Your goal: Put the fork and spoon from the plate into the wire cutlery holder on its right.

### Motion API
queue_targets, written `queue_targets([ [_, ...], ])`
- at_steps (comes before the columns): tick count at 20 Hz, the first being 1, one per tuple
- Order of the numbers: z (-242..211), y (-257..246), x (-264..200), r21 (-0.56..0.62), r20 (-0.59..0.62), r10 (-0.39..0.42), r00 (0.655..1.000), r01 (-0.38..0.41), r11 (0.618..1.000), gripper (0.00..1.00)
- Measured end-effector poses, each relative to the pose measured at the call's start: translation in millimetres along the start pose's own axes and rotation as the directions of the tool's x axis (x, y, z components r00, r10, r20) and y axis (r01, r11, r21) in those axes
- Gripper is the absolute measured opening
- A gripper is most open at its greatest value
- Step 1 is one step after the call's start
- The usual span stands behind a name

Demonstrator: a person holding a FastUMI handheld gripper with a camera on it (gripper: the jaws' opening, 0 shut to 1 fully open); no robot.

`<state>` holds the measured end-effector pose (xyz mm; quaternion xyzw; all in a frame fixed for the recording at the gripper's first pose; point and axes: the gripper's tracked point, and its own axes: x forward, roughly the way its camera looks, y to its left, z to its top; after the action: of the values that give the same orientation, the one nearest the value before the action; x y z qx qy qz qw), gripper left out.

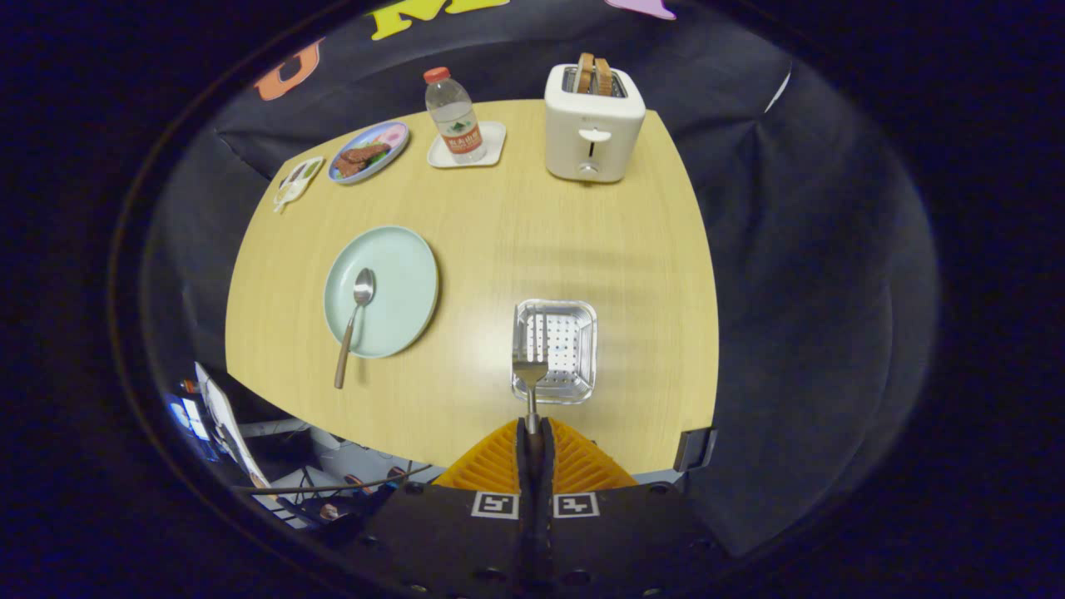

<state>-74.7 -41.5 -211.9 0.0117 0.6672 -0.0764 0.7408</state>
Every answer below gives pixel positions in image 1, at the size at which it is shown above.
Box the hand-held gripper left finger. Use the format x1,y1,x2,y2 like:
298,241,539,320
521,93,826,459
345,418,537,599

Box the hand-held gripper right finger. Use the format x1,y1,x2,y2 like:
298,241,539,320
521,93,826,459
537,416,733,599

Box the metal fork with wooden handle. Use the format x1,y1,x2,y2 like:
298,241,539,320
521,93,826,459
512,354,550,438

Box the metal spoon with wooden handle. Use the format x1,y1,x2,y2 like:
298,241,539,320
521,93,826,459
334,267,376,390

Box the dark grey table clamp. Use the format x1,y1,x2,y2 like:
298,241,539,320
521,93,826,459
672,427,718,473

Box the perforated metal basket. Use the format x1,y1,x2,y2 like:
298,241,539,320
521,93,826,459
510,299,599,406

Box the pale green plate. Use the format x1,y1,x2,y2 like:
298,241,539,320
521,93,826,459
323,225,440,360

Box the white board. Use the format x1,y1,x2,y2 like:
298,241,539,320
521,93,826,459
196,362,271,492

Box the blue lit screen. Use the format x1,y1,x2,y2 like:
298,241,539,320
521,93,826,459
166,395,211,442

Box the black backdrop cloth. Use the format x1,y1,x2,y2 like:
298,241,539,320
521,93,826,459
141,0,941,558

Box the white square coaster tray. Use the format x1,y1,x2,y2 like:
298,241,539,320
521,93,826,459
427,121,508,170

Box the brown food pieces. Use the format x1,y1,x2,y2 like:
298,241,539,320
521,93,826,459
335,143,392,178

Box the white toaster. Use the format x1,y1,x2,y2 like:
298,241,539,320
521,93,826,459
544,64,647,185

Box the patterned blue rimmed plate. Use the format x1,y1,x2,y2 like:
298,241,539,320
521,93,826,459
328,121,410,185

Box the clear bottle with red cap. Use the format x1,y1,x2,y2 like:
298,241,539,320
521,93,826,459
423,67,488,165

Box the small white patterned dish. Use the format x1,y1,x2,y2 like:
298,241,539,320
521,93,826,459
274,156,325,213

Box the black cable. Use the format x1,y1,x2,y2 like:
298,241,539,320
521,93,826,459
237,464,433,497

